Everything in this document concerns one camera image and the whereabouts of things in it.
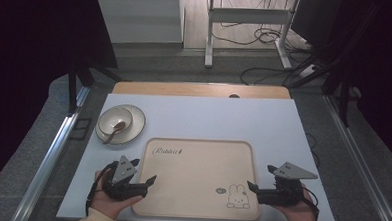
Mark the white metal desk frame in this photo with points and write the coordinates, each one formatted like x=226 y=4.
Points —
x=248 y=15

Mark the cream bowl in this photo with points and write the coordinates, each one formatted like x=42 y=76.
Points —
x=112 y=117

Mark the white table mat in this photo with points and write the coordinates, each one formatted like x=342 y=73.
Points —
x=210 y=119

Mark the white power strip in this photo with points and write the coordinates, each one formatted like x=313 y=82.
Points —
x=308 y=70

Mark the white cabinet panel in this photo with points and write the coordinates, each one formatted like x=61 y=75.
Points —
x=139 y=18

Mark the beige tray with rabbit print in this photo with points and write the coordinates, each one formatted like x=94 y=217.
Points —
x=194 y=180

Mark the aluminium rail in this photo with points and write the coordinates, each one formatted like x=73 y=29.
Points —
x=53 y=151
x=358 y=161

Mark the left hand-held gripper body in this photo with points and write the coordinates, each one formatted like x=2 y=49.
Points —
x=123 y=189

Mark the dark round desk grommet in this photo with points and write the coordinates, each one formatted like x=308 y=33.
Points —
x=234 y=96

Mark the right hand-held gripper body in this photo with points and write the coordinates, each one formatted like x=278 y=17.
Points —
x=282 y=196

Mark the person's left hand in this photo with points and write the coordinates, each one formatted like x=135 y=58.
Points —
x=108 y=205

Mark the black metal stand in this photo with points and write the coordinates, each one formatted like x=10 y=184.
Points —
x=343 y=97
x=73 y=85

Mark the person's right hand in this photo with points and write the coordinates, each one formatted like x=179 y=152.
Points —
x=301 y=215

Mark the brown wooden spoon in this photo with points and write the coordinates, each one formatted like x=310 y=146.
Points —
x=118 y=126

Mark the wooden table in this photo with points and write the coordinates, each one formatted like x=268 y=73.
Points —
x=185 y=89

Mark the white bowl with spoon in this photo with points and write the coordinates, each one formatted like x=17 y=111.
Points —
x=137 y=121

